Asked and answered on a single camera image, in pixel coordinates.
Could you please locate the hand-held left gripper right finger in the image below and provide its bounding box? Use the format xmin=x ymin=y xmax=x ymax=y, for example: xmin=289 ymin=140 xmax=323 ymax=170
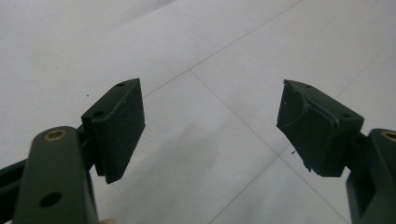
xmin=276 ymin=79 xmax=396 ymax=224

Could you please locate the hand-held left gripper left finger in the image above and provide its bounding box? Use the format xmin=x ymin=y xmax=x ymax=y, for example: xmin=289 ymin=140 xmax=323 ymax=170
xmin=11 ymin=77 xmax=147 ymax=224

